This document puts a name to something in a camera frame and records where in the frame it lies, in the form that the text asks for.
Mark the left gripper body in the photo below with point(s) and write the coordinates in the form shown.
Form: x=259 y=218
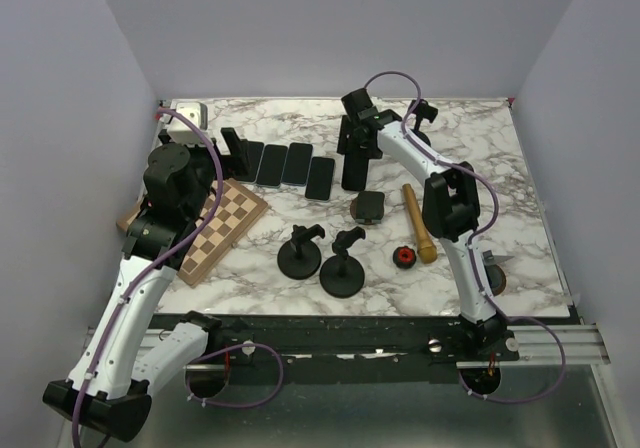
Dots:
x=204 y=166

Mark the dark round stand centre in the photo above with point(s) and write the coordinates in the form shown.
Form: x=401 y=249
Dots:
x=367 y=207

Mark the black round-base clamp stand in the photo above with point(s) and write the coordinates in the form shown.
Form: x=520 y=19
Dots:
x=421 y=110

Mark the black phone teal edge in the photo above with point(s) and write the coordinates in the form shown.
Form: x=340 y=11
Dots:
x=272 y=166

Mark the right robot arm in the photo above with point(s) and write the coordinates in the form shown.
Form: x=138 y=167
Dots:
x=450 y=209

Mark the dark phone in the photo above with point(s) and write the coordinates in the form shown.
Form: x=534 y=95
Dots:
x=297 y=164

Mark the black phone silver edge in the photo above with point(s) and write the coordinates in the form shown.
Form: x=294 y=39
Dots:
x=320 y=179

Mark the aluminium frame rail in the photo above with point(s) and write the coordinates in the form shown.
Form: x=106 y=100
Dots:
x=535 y=341

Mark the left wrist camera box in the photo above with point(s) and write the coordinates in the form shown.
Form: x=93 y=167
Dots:
x=180 y=132

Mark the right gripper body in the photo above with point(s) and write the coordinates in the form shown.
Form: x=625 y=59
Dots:
x=353 y=144

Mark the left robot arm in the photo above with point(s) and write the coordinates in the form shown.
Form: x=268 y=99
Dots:
x=110 y=390

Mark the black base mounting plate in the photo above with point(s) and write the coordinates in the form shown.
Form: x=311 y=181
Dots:
x=335 y=350

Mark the black red round cap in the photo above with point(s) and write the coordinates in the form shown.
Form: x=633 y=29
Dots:
x=404 y=257

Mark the wooden disc phone stand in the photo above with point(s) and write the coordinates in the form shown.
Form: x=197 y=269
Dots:
x=494 y=270

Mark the wooden chessboard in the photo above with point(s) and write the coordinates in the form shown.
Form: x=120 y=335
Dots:
x=238 y=212

